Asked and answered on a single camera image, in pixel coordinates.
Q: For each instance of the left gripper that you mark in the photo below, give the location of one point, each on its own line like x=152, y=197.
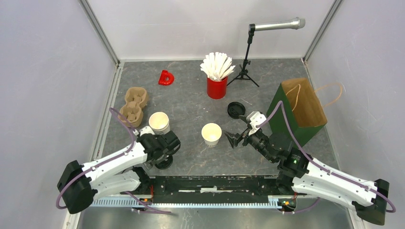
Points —
x=168, y=152

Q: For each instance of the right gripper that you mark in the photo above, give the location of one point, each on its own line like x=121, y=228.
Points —
x=234, y=140

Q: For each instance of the white paper cup stack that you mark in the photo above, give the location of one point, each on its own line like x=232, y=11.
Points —
x=159, y=123

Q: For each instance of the single white paper cup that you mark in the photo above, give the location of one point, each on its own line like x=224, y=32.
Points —
x=211, y=134

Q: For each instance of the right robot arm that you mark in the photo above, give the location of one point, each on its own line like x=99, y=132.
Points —
x=307, y=175

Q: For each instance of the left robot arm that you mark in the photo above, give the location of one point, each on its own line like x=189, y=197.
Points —
x=121, y=171

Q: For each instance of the red cylindrical holder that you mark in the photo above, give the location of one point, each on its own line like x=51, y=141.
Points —
x=216, y=89

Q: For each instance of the brown cardboard cup carrier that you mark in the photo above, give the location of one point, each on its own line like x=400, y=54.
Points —
x=136, y=99

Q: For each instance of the red plastic letter d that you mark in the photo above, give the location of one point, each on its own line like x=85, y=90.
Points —
x=166, y=78

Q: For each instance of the green paper bag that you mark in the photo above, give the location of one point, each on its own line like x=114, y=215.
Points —
x=303, y=109

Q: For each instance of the black mini tripod stand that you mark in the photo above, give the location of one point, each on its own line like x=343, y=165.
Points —
x=243, y=74

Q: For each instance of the silver microphone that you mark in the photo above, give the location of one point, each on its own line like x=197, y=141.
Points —
x=295, y=24

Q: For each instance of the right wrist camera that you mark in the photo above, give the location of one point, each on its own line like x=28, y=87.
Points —
x=255, y=120

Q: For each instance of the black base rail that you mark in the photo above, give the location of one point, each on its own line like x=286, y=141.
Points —
x=238, y=189

